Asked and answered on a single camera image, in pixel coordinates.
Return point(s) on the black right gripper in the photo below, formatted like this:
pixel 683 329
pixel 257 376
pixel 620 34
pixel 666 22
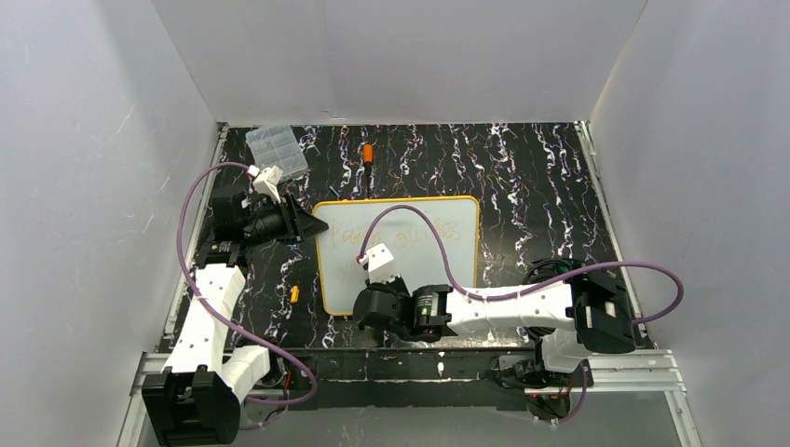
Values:
pixel 370 309

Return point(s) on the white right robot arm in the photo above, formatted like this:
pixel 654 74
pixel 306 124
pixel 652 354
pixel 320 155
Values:
pixel 588 312

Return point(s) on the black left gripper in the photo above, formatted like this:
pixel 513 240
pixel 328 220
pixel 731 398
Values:
pixel 292 218

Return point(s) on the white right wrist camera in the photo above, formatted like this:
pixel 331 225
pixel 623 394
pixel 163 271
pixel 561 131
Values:
pixel 379 264

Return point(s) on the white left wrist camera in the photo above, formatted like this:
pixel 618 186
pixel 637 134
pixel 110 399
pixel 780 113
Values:
pixel 265 181

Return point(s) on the orange handled screwdriver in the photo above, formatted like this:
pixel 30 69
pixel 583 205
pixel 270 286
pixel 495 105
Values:
pixel 368 161

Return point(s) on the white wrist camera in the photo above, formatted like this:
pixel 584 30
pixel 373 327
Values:
pixel 379 264
pixel 265 181

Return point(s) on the aluminium frame rail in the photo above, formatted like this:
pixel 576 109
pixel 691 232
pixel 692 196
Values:
pixel 449 397

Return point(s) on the clear plastic organizer box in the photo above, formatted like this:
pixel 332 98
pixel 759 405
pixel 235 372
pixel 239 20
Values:
pixel 277 146

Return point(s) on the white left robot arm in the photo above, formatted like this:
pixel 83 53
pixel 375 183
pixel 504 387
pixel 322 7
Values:
pixel 197 397

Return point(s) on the yellow framed whiteboard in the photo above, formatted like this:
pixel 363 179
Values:
pixel 456 218

